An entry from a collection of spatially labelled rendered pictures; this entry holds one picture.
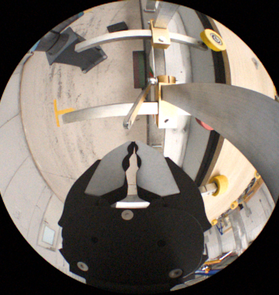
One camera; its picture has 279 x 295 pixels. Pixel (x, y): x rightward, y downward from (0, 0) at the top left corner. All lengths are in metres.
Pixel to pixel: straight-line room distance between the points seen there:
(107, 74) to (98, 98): 0.28
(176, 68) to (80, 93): 1.04
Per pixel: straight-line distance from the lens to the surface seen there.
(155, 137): 0.47
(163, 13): 0.30
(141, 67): 0.43
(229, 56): 0.38
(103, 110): 0.28
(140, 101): 0.15
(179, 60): 0.56
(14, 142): 2.62
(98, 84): 1.20
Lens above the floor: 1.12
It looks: 59 degrees down
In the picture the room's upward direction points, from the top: 178 degrees clockwise
